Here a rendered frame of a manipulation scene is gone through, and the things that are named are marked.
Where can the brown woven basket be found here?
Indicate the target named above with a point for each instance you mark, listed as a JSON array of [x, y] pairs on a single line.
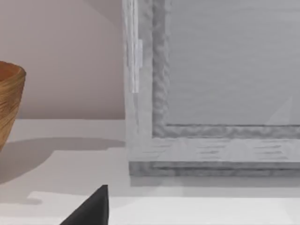
[[9, 100]]

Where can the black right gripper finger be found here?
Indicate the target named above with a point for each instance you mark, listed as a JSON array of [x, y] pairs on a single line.
[[95, 208]]

